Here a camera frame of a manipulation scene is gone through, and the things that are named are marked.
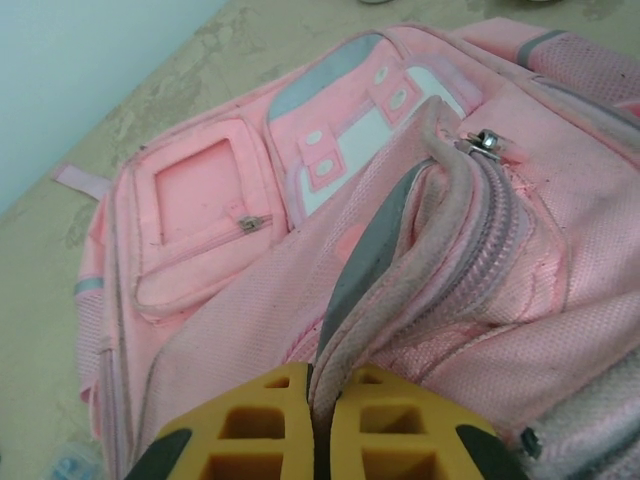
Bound pink backpack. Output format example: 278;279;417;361
52;17;640;480

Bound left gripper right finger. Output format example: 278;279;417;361
313;362;521;480

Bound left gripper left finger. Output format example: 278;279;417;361
124;362;317;480

